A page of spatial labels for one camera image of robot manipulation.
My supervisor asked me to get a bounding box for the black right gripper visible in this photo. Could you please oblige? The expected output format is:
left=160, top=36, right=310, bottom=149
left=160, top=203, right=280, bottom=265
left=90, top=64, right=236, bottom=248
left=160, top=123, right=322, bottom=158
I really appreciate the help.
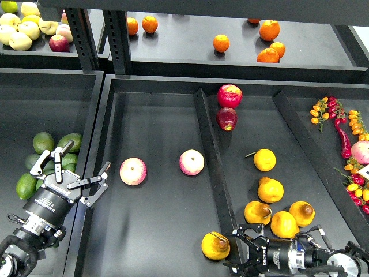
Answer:
left=223, top=223, right=298, bottom=277

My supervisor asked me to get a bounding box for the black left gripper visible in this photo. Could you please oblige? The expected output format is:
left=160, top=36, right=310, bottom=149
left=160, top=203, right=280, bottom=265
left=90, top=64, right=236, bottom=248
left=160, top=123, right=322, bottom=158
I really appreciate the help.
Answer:
left=23, top=140, right=111, bottom=226

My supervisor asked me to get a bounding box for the yellow pear with stem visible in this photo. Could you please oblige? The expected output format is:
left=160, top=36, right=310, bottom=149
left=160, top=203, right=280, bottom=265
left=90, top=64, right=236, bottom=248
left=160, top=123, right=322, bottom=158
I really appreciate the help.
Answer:
left=201, top=231, right=231, bottom=261

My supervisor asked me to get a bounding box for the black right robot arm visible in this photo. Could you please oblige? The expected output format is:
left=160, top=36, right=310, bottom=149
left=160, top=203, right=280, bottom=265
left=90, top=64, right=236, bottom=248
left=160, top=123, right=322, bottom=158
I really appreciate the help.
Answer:
left=224, top=223, right=368, bottom=276

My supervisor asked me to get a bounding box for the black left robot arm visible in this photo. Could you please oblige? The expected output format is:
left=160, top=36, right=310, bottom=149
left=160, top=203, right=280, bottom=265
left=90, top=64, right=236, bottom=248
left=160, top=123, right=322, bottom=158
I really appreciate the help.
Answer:
left=1, top=140, right=111, bottom=276

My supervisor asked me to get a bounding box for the green avocado lower middle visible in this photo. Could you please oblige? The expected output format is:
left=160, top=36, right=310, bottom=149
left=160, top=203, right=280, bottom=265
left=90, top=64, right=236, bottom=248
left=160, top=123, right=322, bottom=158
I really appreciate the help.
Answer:
left=35, top=169, right=55, bottom=190

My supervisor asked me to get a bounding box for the green avocado middle right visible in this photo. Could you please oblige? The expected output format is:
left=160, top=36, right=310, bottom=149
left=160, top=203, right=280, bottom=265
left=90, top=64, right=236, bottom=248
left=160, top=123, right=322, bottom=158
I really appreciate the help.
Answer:
left=62, top=154, right=78, bottom=173

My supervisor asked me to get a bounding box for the bright green avocado bottom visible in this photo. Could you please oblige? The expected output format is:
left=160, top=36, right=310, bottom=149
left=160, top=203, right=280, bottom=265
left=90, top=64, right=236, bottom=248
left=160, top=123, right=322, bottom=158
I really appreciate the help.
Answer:
left=16, top=173, right=37, bottom=200

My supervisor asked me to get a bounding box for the yellow pear lower left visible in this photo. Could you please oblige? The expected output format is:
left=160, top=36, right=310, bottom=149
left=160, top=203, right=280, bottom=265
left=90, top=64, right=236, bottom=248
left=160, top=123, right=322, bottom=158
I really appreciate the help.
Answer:
left=244, top=201, right=272, bottom=225

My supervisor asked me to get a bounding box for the yellow pear lower centre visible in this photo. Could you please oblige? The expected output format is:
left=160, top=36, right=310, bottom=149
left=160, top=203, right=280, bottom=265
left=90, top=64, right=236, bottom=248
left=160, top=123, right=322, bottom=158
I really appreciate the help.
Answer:
left=270, top=211, right=300, bottom=239

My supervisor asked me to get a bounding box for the dark avocado middle left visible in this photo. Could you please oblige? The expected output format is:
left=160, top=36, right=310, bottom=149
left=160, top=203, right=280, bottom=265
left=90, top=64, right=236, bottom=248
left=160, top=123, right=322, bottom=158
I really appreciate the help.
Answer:
left=25, top=154, right=40, bottom=170

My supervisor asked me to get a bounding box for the green avocado top left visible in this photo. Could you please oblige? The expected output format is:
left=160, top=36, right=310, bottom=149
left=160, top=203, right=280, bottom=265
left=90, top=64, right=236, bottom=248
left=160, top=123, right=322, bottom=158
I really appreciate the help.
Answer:
left=33, top=132, right=55, bottom=154

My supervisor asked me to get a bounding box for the green avocado top right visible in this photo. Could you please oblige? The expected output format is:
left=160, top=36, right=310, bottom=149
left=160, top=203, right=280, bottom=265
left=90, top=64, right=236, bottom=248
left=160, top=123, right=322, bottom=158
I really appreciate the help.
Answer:
left=57, top=133, right=82, bottom=154

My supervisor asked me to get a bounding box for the yellow pear middle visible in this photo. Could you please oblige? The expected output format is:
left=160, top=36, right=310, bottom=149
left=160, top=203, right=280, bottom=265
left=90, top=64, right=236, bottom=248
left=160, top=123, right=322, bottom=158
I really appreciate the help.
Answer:
left=257, top=177, right=284, bottom=203

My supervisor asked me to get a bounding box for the yellow pear lower right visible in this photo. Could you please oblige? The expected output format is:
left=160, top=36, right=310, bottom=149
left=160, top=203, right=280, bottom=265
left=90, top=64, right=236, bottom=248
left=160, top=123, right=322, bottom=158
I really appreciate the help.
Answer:
left=289, top=201, right=315, bottom=227

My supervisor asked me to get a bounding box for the yellow pear top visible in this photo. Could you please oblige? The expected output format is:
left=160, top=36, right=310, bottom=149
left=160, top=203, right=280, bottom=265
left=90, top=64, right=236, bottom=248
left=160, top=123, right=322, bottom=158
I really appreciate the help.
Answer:
left=245, top=148, right=277, bottom=172

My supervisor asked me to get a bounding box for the pink apple left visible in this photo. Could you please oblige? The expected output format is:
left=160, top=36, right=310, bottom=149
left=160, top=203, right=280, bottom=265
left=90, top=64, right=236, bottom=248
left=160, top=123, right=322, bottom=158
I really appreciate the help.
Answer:
left=119, top=158, right=147, bottom=186

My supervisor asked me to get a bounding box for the pink apple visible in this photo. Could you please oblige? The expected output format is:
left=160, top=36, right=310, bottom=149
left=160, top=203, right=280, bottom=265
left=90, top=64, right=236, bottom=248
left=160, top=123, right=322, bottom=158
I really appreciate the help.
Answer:
left=119, top=158, right=147, bottom=186
left=179, top=149, right=205, bottom=176

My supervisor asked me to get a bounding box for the black left tray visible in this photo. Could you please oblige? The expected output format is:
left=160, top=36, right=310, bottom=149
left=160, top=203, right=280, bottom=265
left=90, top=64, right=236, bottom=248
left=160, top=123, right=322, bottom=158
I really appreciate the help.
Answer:
left=0, top=68, right=104, bottom=277

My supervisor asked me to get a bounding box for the black tray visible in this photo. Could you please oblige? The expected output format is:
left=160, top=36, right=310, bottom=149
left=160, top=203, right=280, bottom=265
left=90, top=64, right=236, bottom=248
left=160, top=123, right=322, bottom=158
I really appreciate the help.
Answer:
left=0, top=68, right=104, bottom=277
left=64, top=75, right=368, bottom=276

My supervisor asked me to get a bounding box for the pink apple centre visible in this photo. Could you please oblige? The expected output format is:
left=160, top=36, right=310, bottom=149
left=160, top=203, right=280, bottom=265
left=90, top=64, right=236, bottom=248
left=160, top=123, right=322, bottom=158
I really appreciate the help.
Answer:
left=179, top=149, right=205, bottom=176

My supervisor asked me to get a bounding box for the black centre tray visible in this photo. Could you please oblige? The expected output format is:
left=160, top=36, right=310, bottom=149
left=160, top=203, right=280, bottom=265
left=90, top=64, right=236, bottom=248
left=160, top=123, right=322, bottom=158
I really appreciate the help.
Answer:
left=64, top=75, right=368, bottom=276

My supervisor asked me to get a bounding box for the mixed cherry tomatoes lower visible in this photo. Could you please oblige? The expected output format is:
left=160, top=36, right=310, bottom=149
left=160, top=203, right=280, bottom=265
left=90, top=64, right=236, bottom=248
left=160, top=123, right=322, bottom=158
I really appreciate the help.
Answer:
left=334, top=156, right=368, bottom=215

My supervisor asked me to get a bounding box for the dark red apple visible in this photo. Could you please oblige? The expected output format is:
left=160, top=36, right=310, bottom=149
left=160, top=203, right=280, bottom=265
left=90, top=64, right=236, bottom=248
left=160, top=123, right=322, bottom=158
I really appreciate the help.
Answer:
left=216, top=107, right=238, bottom=132

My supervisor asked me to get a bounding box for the white label card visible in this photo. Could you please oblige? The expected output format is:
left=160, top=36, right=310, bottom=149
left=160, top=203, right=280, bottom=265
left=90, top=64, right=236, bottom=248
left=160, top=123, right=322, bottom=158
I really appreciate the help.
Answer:
left=357, top=165, right=369, bottom=180

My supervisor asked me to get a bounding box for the red chili pepper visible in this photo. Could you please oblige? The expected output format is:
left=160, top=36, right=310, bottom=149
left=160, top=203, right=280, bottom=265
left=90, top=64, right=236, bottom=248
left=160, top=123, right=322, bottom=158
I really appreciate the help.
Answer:
left=334, top=118, right=351, bottom=159

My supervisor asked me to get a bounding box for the red apple on shelf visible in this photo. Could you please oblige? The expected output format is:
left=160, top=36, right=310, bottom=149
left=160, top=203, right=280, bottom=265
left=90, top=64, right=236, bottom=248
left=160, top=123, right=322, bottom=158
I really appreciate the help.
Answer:
left=49, top=35, right=70, bottom=53

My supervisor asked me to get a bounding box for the pink apple right edge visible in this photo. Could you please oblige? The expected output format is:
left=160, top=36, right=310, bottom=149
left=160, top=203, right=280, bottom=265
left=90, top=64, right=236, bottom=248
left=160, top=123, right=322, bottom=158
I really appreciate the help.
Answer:
left=351, top=141, right=369, bottom=165

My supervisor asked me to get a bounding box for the pale yellow apple front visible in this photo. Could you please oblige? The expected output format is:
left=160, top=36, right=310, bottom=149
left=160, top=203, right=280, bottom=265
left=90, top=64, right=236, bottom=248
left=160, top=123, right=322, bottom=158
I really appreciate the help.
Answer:
left=9, top=32, right=32, bottom=51

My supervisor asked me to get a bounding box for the orange cherry tomato bunch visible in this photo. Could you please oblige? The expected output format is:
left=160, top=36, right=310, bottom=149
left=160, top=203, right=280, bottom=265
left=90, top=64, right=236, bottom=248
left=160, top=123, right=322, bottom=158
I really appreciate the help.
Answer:
left=310, top=96, right=330, bottom=132

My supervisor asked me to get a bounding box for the bright red apple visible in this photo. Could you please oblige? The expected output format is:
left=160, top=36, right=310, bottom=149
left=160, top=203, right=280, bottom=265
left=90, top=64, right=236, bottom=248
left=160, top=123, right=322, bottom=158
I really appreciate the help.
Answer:
left=217, top=84, right=243, bottom=109

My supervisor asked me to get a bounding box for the red cherry tomato bunch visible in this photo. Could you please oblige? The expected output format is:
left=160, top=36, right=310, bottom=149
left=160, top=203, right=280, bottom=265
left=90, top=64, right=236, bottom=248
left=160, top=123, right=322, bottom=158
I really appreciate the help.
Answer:
left=327, top=96, right=347, bottom=126

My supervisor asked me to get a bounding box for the orange tomato bunch right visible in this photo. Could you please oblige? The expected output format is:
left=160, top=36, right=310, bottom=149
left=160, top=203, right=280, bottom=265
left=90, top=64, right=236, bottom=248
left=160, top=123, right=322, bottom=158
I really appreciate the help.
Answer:
left=348, top=110, right=368, bottom=141

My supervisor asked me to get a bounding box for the orange upper left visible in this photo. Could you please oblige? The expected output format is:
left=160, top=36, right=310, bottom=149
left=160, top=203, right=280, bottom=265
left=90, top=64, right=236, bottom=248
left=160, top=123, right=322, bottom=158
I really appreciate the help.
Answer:
left=142, top=16, right=159, bottom=33

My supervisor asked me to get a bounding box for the lime green fruit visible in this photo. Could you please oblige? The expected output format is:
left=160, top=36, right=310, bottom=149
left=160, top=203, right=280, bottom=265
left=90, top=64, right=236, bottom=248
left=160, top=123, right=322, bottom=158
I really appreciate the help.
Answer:
left=1, top=1, right=18, bottom=13

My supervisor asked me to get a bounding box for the orange front right shelf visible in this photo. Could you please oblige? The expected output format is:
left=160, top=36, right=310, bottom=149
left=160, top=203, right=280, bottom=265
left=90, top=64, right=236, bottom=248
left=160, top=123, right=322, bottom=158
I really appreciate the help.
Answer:
left=257, top=48, right=280, bottom=63

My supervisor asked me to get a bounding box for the black shelf post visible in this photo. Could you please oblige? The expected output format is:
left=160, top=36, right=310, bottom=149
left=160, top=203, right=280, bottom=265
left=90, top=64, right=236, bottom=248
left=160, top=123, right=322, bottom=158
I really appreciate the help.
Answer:
left=103, top=10, right=133, bottom=75

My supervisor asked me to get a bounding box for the orange behind post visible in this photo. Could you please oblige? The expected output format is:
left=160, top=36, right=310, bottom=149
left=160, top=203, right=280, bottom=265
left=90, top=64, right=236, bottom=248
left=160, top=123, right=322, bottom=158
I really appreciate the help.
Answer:
left=127, top=17, right=139, bottom=36

